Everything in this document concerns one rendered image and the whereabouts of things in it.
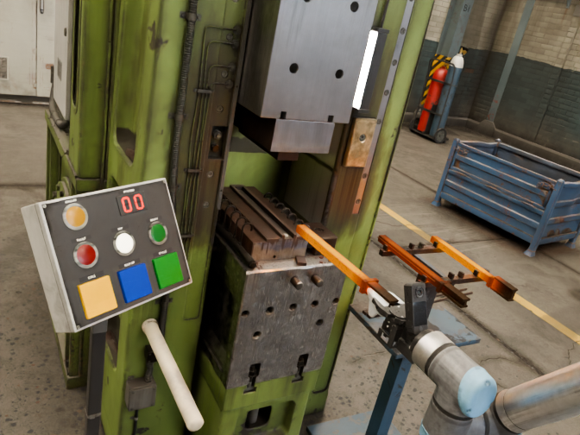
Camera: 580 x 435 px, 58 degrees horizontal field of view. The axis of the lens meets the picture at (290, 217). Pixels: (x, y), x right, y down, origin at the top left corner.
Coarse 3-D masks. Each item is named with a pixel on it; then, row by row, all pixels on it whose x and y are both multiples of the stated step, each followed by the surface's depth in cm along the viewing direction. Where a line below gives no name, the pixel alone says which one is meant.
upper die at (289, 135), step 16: (240, 112) 164; (240, 128) 164; (256, 128) 154; (272, 128) 146; (288, 128) 148; (304, 128) 150; (320, 128) 153; (272, 144) 147; (288, 144) 150; (304, 144) 153; (320, 144) 155
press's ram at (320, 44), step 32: (256, 0) 141; (288, 0) 131; (320, 0) 136; (352, 0) 140; (256, 32) 142; (288, 32) 135; (320, 32) 140; (352, 32) 144; (256, 64) 142; (288, 64) 139; (320, 64) 144; (352, 64) 149; (256, 96) 143; (288, 96) 143; (320, 96) 148; (352, 96) 153
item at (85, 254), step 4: (80, 248) 112; (84, 248) 113; (88, 248) 113; (92, 248) 114; (80, 252) 112; (84, 252) 112; (88, 252) 113; (92, 252) 114; (80, 256) 112; (84, 256) 112; (88, 256) 113; (92, 256) 114; (80, 260) 112; (84, 260) 112; (88, 260) 113; (92, 260) 114; (84, 264) 112; (88, 264) 113
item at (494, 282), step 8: (432, 240) 201; (440, 240) 199; (440, 248) 197; (448, 248) 193; (456, 256) 190; (464, 256) 189; (464, 264) 186; (472, 264) 184; (480, 272) 180; (488, 272) 180; (488, 280) 176; (496, 280) 175; (504, 280) 174; (496, 288) 175; (504, 288) 172; (512, 288) 169; (504, 296) 172; (512, 296) 170
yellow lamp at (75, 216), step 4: (72, 208) 112; (76, 208) 112; (80, 208) 113; (68, 212) 111; (72, 212) 112; (76, 212) 112; (80, 212) 113; (84, 212) 114; (68, 216) 111; (72, 216) 112; (76, 216) 112; (80, 216) 113; (84, 216) 114; (68, 220) 111; (72, 220) 111; (76, 220) 112; (80, 220) 113; (84, 220) 114; (72, 224) 111; (76, 224) 112; (80, 224) 113
